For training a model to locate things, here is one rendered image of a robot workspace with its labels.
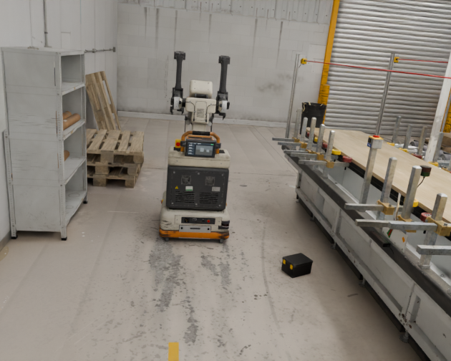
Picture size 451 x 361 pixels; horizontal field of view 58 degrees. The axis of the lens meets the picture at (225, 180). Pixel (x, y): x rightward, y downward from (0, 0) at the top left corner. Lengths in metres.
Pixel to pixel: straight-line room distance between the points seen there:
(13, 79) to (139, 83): 6.40
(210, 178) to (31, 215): 1.53
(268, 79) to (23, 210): 7.24
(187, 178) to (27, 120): 1.35
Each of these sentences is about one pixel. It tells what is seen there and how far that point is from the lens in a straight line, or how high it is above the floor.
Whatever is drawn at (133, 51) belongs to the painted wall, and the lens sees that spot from 9.72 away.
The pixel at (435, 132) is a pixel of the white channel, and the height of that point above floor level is 1.15.
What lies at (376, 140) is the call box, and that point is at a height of 1.21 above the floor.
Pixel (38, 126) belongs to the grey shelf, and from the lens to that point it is 3.53.
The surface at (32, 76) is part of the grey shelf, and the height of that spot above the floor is 1.35.
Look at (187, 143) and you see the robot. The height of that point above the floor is 0.91.
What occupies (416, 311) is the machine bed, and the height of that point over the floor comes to 0.24.
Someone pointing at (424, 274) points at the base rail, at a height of 0.70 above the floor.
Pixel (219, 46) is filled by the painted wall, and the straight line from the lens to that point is 9.71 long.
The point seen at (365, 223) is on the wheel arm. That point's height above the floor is 0.85.
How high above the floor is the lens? 1.68
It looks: 18 degrees down
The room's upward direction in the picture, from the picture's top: 5 degrees clockwise
